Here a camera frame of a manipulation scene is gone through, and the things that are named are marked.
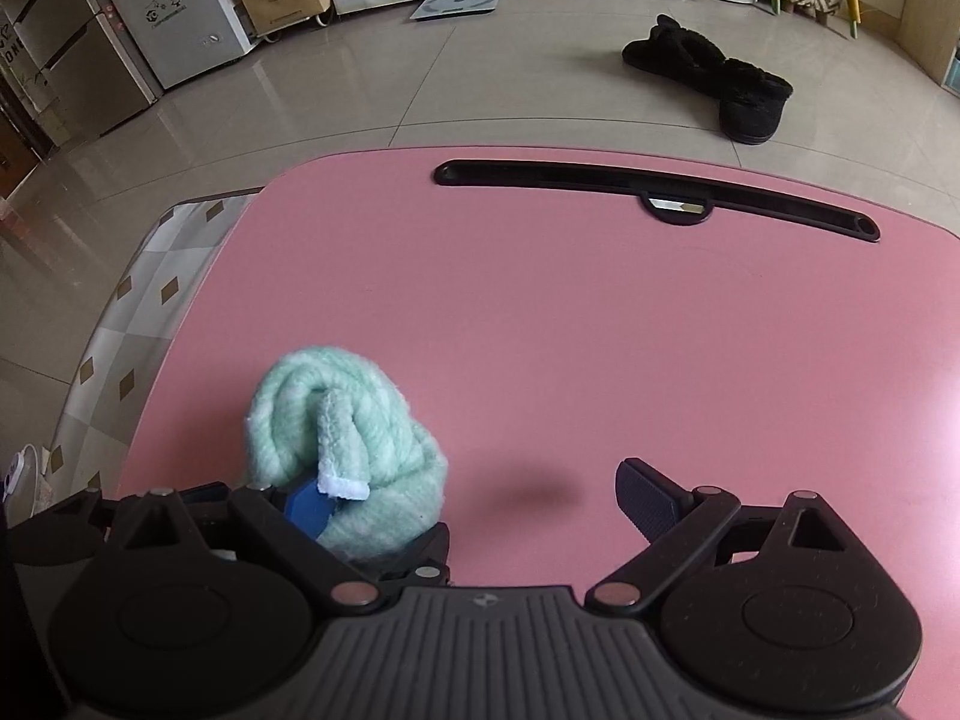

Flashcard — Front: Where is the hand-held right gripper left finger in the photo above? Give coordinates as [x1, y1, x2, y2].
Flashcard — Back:
[112, 476, 383, 608]

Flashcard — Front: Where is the stainless steel refrigerator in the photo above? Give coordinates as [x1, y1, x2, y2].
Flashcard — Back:
[0, 0, 162, 158]

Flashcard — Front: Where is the white chest freezer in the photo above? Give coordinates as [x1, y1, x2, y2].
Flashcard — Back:
[97, 0, 252, 91]

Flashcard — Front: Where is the mint green fluffy towel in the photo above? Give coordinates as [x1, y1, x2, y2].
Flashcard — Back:
[241, 345, 449, 560]

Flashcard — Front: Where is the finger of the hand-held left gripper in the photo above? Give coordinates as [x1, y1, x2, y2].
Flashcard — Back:
[375, 523, 452, 586]
[11, 484, 230, 565]

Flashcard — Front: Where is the white bathroom scale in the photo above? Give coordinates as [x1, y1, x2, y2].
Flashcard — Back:
[409, 0, 505, 22]

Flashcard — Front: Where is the black fuzzy slipper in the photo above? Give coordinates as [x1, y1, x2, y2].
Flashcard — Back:
[621, 13, 728, 87]
[716, 56, 794, 145]

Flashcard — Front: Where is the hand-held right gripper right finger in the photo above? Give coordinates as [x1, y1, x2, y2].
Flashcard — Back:
[585, 457, 863, 608]

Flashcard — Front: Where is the pink lap desk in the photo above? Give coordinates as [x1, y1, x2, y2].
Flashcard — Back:
[112, 146, 960, 720]

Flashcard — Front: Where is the white plastic device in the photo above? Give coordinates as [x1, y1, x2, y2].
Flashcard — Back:
[0, 444, 53, 511]

